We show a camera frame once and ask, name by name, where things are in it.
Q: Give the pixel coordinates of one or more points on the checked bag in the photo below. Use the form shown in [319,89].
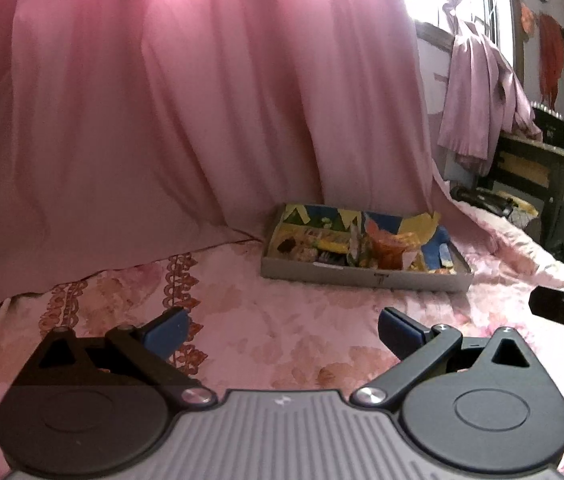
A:
[521,216]

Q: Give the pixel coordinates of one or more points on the cardboard box with yellow-blue print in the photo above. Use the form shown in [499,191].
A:
[322,275]

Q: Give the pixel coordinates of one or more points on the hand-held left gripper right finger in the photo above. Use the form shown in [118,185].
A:
[399,335]

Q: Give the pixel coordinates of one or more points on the black bag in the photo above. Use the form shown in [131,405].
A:
[482,197]

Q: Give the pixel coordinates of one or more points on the dark snack packet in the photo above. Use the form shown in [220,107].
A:
[288,246]

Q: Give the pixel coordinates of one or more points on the pink floral blanket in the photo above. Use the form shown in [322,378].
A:
[287,320]

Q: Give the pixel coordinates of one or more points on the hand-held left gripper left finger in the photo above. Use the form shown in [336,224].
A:
[166,334]

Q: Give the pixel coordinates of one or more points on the white and green snack pouch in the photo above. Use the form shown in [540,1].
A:
[356,247]

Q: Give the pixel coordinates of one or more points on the orange snack packet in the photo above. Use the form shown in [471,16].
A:
[389,250]

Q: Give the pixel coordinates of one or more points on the yellow bag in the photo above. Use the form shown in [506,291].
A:
[527,205]

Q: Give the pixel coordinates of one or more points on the red wall decoration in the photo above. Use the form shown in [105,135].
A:
[552,60]

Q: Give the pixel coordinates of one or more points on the pink hanging cloth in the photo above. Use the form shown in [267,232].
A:
[477,100]

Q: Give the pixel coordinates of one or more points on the black box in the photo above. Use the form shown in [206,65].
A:
[549,127]

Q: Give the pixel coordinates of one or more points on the small blue and yellow strip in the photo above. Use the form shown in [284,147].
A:
[446,255]

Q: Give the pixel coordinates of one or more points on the dark wooden desk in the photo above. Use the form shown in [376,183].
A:
[557,170]

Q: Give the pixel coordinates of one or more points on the pink curtain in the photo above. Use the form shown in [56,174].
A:
[161,110]

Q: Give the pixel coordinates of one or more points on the floral snack packet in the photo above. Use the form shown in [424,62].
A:
[312,236]

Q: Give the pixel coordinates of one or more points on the orange wall decoration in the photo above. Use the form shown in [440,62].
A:
[527,20]

